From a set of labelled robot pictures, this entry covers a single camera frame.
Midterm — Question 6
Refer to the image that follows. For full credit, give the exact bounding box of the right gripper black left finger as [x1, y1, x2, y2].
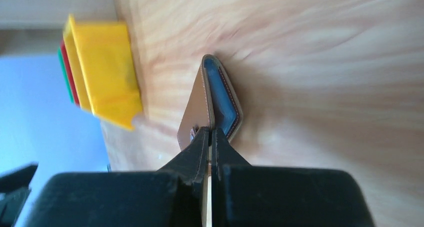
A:
[26, 128, 210, 227]

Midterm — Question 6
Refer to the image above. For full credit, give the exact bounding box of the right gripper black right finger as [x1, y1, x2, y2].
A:
[211, 129, 375, 227]

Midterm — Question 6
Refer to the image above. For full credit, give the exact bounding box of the brown leather card holder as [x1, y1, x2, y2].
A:
[177, 54, 243, 150]

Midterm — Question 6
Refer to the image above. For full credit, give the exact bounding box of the red plastic bin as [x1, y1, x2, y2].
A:
[59, 40, 80, 107]

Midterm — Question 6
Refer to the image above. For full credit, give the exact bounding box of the yellow plastic bin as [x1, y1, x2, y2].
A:
[63, 14, 143, 130]

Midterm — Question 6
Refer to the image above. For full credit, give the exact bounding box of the green plastic bin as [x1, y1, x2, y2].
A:
[57, 48, 75, 104]

